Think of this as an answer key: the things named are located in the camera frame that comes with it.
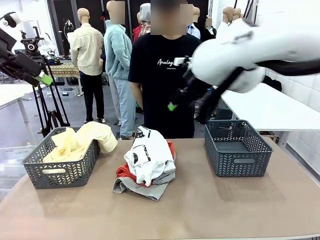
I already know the grey plastic woven basket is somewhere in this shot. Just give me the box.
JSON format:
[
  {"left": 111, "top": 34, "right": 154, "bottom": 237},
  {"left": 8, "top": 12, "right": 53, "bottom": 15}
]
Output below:
[
  {"left": 203, "top": 119, "right": 274, "bottom": 178},
  {"left": 21, "top": 125, "right": 101, "bottom": 190}
]

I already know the grey hood plaid mannequin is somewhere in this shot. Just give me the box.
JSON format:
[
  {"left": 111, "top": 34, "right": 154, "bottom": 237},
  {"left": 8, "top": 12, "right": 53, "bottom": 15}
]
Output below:
[{"left": 132, "top": 2, "right": 151, "bottom": 43}]

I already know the light blue fleece mannequin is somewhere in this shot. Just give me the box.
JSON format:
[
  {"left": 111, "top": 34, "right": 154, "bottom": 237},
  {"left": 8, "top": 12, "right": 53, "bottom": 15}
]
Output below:
[{"left": 103, "top": 0, "right": 137, "bottom": 140}]

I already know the white table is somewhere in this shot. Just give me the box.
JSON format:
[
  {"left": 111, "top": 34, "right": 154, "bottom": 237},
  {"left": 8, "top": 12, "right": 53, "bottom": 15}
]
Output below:
[
  {"left": 219, "top": 82, "right": 320, "bottom": 132},
  {"left": 0, "top": 83, "right": 35, "bottom": 146}
]

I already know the clear plastic bin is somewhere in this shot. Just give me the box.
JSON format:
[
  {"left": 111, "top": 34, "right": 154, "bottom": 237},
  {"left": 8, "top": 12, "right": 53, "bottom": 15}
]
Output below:
[{"left": 0, "top": 144, "right": 38, "bottom": 201}]

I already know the orange garment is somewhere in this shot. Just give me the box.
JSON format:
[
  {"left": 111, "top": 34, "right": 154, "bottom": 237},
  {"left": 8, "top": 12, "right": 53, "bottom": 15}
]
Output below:
[{"left": 116, "top": 140, "right": 177, "bottom": 188}]

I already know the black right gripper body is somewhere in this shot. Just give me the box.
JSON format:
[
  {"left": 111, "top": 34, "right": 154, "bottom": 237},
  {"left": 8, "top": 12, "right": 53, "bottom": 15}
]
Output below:
[{"left": 178, "top": 67, "right": 213, "bottom": 106}]

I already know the pale yellow shirt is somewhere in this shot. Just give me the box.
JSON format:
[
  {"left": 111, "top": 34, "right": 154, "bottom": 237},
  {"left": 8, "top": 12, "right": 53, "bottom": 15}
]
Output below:
[{"left": 42, "top": 121, "right": 119, "bottom": 163}]

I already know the grey knit garment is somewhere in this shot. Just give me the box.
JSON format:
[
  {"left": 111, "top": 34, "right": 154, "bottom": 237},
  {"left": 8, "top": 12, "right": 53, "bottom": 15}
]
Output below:
[{"left": 112, "top": 169, "right": 177, "bottom": 202}]

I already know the black video camera rig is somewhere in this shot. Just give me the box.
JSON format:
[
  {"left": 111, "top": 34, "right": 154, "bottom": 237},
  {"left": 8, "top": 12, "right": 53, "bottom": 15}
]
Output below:
[{"left": 19, "top": 26, "right": 45, "bottom": 57}]

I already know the white black-print t-shirt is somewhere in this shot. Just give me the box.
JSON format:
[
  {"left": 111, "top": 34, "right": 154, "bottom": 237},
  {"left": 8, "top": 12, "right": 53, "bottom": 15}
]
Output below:
[{"left": 123, "top": 125, "right": 177, "bottom": 187}]

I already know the black camera tripod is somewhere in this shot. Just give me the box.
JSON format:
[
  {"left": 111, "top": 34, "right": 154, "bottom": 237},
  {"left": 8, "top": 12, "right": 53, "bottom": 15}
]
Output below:
[{"left": 32, "top": 57, "right": 71, "bottom": 138}]

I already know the blue white shirt mannequin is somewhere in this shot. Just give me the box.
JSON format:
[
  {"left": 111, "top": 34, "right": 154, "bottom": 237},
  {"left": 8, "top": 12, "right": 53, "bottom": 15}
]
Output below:
[{"left": 186, "top": 7, "right": 201, "bottom": 40}]

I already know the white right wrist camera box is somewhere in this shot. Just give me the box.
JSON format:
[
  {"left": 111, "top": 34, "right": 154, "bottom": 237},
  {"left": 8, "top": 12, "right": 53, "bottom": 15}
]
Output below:
[{"left": 173, "top": 56, "right": 194, "bottom": 69}]

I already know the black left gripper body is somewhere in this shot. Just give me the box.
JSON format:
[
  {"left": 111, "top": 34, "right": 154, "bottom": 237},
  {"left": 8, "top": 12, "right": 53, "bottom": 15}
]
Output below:
[{"left": 0, "top": 27, "right": 18, "bottom": 53}]

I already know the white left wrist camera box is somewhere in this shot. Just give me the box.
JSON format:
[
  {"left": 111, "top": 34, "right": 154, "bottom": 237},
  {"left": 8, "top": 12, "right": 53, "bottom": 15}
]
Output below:
[{"left": 0, "top": 11, "right": 23, "bottom": 29}]

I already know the person's right forearm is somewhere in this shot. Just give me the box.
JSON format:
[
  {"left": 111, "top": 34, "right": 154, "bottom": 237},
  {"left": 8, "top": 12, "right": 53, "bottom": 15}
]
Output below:
[{"left": 130, "top": 81, "right": 144, "bottom": 111}]

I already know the person in black t-shirt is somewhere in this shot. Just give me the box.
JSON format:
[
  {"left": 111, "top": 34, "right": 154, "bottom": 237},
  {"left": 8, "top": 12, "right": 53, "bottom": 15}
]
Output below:
[{"left": 128, "top": 0, "right": 213, "bottom": 140}]

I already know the dark clothed mannequin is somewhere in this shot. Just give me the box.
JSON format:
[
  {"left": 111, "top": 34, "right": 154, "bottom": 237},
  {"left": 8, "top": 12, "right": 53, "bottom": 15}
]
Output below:
[{"left": 199, "top": 17, "right": 218, "bottom": 42}]

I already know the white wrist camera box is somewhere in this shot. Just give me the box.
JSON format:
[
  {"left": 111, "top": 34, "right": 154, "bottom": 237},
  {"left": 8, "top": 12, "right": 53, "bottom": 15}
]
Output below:
[
  {"left": 173, "top": 56, "right": 194, "bottom": 69},
  {"left": 0, "top": 11, "right": 23, "bottom": 29}
]

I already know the black jacket mannequin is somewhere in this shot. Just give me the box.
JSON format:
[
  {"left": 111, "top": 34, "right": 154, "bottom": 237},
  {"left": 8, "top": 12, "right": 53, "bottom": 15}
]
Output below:
[{"left": 232, "top": 8, "right": 245, "bottom": 22}]

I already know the patterned tablecloth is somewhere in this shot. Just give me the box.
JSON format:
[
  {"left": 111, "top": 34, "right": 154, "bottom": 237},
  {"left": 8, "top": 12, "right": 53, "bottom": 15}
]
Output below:
[{"left": 46, "top": 63, "right": 81, "bottom": 80}]

